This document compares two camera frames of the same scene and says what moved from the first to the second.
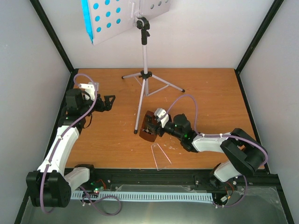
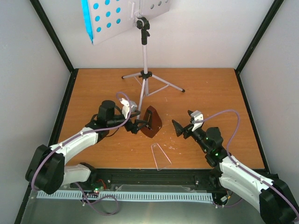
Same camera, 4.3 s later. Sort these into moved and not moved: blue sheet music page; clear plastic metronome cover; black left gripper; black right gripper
Moved: black right gripper; black left gripper
Not moved: blue sheet music page; clear plastic metronome cover
